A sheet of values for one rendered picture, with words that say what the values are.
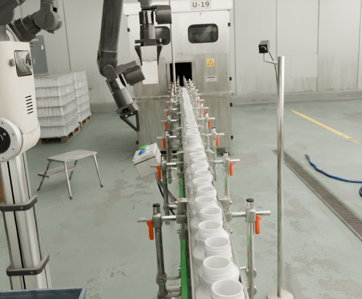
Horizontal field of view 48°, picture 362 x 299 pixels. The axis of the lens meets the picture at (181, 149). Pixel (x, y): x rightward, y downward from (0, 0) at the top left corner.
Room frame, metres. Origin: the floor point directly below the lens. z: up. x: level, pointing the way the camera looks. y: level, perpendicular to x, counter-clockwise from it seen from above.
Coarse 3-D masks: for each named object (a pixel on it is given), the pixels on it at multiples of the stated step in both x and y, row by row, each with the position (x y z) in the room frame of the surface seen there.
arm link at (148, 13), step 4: (148, 8) 1.64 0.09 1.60; (152, 8) 1.64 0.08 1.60; (140, 12) 1.62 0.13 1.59; (144, 12) 1.61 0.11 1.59; (148, 12) 1.61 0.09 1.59; (152, 12) 1.62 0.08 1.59; (156, 12) 1.62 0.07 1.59; (140, 16) 1.62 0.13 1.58; (144, 16) 1.61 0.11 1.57; (148, 16) 1.61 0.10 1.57; (152, 16) 1.62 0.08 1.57; (156, 16) 1.62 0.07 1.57; (140, 20) 1.62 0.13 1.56; (144, 20) 1.61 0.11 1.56; (148, 20) 1.61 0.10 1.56; (152, 20) 1.62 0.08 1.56; (156, 20) 1.63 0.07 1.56; (140, 24) 1.64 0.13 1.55; (144, 24) 1.62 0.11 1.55
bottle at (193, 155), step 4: (196, 152) 1.07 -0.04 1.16; (200, 152) 1.07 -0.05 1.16; (192, 156) 1.04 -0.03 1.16; (196, 156) 1.04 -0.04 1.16; (200, 156) 1.04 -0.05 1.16; (192, 160) 1.04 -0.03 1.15; (188, 168) 1.05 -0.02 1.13; (188, 172) 1.04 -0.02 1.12; (188, 176) 1.03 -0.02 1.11; (188, 180) 1.04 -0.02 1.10
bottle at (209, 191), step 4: (200, 188) 0.77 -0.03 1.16; (204, 188) 0.78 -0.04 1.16; (208, 188) 0.78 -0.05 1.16; (212, 188) 0.77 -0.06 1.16; (196, 192) 0.76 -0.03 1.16; (200, 192) 0.75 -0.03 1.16; (204, 192) 0.75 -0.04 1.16; (208, 192) 0.75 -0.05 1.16; (212, 192) 0.75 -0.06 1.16; (212, 196) 0.75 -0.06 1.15; (216, 204) 0.76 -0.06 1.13; (220, 208) 0.76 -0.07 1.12; (192, 212) 0.76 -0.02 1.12; (192, 216) 0.76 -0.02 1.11
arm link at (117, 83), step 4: (120, 76) 1.38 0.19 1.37; (124, 76) 1.37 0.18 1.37; (116, 80) 1.36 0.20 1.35; (120, 80) 1.37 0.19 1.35; (108, 84) 1.37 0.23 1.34; (112, 84) 1.36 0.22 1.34; (116, 84) 1.36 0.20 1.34; (120, 84) 1.37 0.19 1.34; (124, 84) 1.38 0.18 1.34; (112, 88) 1.37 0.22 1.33; (116, 88) 1.36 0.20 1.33; (120, 88) 1.36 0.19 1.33; (112, 92) 1.37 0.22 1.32
